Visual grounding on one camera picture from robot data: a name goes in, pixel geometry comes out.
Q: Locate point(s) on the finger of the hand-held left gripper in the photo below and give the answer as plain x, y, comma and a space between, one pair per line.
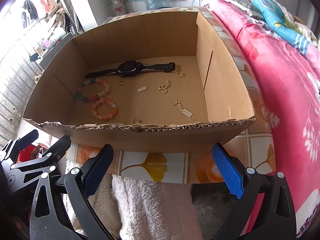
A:
23, 140
60, 147

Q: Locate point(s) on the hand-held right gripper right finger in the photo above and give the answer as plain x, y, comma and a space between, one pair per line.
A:
227, 172

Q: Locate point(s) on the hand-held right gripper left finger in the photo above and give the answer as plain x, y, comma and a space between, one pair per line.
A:
98, 172

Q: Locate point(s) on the small gold butterfly charm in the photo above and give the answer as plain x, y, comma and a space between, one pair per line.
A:
136, 120

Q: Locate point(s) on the brown cardboard box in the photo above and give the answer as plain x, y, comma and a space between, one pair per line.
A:
225, 85

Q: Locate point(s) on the silver abacus charm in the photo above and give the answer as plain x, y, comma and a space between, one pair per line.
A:
142, 89

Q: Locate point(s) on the black smart watch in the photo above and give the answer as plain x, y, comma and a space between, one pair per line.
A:
128, 68

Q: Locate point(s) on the gold outline butterfly pendant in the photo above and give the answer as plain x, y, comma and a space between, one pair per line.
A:
163, 88

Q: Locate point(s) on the ginkgo leaf print tablecloth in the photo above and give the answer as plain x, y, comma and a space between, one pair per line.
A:
155, 162

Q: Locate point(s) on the white fluffy cloth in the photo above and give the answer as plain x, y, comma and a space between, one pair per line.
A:
150, 205

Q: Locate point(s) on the black table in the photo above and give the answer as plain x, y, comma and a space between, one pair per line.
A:
53, 56

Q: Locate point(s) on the pink floral blanket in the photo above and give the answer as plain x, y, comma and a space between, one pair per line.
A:
275, 92

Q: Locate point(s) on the brown patterned cloth pile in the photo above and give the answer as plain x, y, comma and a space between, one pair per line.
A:
58, 17

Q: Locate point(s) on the dark hanging garment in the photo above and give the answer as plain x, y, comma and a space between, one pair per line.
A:
30, 10

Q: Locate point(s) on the blue patterned quilt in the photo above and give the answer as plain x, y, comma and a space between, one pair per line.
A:
275, 17

